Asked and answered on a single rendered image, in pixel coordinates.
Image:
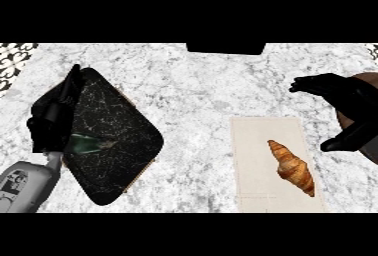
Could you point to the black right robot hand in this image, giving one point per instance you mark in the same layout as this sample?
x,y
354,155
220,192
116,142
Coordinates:
x,y
355,100

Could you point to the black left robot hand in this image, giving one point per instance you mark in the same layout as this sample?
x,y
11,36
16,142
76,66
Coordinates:
x,y
48,126

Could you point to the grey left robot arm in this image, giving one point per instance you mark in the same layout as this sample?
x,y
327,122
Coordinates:
x,y
26,186

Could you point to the black marbled square bowl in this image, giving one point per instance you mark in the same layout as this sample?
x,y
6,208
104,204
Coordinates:
x,y
115,133

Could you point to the golden brown croissant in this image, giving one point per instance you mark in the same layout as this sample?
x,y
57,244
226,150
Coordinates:
x,y
292,168

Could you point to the beige placemat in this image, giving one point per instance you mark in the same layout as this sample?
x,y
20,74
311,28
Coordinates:
x,y
258,160

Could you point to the black appliance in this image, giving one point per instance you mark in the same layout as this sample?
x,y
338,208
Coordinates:
x,y
224,48

